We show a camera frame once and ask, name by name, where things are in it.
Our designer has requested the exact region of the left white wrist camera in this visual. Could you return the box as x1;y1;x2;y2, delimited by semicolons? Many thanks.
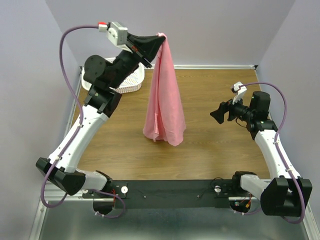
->
98;21;131;52

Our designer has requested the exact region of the pink t shirt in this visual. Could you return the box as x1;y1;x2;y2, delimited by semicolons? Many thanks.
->
142;33;186;147

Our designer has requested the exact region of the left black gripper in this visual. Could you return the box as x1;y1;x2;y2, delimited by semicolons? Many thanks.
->
108;31;165;89

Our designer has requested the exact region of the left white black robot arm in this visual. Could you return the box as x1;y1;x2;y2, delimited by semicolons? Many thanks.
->
36;34;166;198

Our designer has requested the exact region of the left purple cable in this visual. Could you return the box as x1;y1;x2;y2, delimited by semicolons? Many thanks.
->
40;24;101;209

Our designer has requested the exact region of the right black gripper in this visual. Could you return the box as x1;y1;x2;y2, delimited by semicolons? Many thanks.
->
209;92;254;124

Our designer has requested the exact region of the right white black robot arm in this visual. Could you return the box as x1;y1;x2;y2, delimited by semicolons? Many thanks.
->
210;91;313;218

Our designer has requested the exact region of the aluminium frame rail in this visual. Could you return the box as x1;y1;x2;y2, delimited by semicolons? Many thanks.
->
28;188;86;240

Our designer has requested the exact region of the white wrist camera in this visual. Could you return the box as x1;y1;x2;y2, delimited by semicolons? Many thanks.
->
98;21;131;52
231;81;247;105

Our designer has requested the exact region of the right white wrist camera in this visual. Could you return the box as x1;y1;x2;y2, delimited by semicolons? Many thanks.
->
231;81;247;105

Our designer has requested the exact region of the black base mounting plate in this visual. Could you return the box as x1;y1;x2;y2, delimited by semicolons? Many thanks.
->
82;178;261;210

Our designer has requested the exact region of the white perforated plastic basket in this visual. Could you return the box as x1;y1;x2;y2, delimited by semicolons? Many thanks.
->
80;57;145;94

